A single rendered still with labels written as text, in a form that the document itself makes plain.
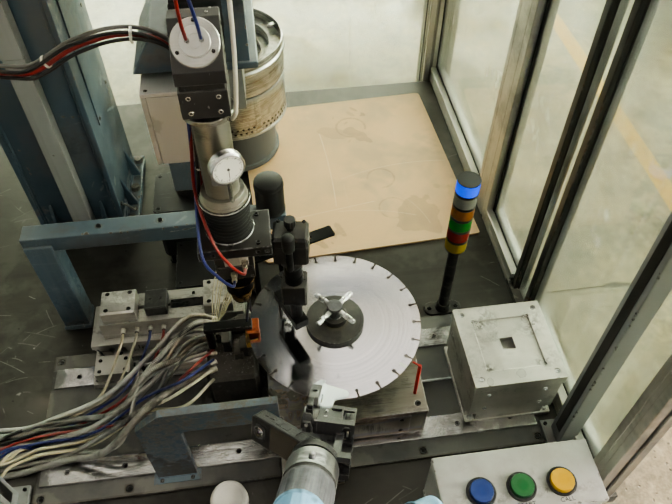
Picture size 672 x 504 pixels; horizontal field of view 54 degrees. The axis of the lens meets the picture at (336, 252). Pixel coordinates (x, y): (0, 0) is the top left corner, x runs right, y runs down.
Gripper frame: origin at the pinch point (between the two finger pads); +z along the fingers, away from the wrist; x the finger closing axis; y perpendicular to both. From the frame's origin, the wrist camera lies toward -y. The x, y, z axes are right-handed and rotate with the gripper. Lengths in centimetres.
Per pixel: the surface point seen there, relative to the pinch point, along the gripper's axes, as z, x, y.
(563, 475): 0.4, -9.2, 42.6
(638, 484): 84, -62, 93
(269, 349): 10.9, 2.3, -10.7
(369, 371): 9.0, 1.2, 8.2
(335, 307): 14.0, 10.9, 0.6
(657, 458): 92, -57, 100
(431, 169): 84, 28, 19
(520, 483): -1.5, -10.6, 35.4
